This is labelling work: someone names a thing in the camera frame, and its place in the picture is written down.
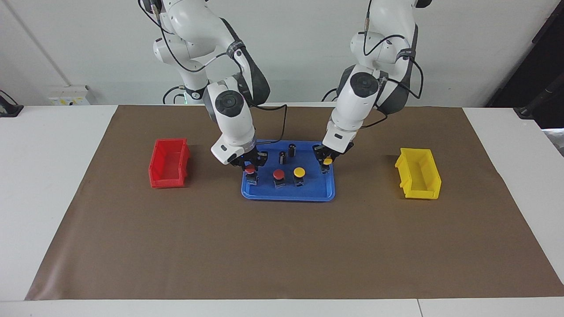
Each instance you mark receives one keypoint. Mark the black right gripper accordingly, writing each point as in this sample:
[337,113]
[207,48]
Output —
[251,157]

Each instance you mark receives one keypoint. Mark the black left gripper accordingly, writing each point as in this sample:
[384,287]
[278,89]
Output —
[328,154]

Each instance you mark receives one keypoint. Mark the yellow push button switch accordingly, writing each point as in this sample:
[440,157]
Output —
[327,161]
[299,171]

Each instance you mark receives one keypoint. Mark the red push button switch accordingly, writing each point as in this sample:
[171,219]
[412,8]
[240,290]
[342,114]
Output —
[278,174]
[250,169]

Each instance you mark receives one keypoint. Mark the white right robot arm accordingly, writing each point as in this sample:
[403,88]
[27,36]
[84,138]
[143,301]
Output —
[233,119]

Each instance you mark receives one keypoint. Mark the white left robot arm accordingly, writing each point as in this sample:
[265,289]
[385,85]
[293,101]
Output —
[357,101]

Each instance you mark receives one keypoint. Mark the blue plastic tray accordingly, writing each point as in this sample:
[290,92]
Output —
[260,191]

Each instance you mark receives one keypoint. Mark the black cylinder with white dots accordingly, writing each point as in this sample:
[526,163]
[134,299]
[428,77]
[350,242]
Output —
[282,158]
[291,149]

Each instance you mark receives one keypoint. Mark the red plastic parts bin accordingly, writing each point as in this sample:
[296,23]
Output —
[167,182]

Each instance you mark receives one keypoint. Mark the brown paper table mat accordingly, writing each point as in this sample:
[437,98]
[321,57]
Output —
[282,246]

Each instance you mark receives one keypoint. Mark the yellow plastic parts bin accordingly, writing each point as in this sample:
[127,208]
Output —
[423,194]

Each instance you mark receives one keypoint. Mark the black stand pole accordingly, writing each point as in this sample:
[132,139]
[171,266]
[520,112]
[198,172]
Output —
[537,99]

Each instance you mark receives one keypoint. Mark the black background panel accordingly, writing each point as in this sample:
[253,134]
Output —
[528,57]

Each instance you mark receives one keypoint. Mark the grey shiny object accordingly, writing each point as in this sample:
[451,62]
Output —
[556,138]

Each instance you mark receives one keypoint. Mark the black device on table edge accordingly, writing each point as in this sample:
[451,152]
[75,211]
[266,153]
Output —
[9,110]

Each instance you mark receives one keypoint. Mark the white wall power outlet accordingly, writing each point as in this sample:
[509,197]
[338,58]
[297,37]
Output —
[70,94]

